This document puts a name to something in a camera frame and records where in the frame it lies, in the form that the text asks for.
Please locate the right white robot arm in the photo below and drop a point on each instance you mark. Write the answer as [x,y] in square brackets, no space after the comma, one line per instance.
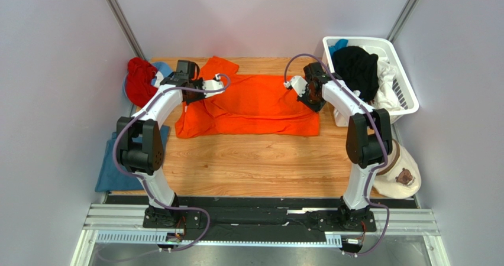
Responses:
[368,143]

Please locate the orange t shirt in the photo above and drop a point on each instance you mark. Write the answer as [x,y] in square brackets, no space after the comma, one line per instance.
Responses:
[253,104]

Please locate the folded blue t shirt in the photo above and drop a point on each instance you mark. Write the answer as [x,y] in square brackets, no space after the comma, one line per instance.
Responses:
[110,178]

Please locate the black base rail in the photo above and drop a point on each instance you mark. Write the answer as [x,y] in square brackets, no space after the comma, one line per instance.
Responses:
[248,219]

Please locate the beige bear cap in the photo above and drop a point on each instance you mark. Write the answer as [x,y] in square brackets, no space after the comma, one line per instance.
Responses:
[401,178]

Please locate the light blue cap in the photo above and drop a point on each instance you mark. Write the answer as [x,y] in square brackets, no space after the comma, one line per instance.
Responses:
[163,71]

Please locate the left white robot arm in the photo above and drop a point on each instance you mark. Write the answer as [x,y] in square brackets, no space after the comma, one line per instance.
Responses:
[139,148]

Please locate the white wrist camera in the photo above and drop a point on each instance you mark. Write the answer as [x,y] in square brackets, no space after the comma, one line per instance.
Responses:
[298,84]
[213,87]

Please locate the white t shirt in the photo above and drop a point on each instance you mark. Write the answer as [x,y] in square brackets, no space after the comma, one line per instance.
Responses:
[385,98]

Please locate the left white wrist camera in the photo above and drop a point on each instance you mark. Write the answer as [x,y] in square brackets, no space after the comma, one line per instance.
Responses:
[213,87]

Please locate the teal blue garment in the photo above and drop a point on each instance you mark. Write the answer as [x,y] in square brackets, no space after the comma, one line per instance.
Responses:
[342,43]

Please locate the white laundry basket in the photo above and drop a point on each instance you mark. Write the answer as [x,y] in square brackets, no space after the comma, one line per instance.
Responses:
[401,84]

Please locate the black t shirt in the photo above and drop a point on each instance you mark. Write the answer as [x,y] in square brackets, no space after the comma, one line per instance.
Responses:
[358,69]

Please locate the red t shirt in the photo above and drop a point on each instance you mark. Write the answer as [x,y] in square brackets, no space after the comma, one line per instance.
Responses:
[138,87]

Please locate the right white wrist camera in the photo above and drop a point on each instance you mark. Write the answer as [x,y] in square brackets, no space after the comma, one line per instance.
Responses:
[298,84]

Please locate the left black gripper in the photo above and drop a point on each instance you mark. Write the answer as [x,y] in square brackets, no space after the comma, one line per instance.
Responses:
[199,83]

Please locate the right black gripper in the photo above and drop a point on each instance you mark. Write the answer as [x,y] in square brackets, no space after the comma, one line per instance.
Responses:
[312,100]

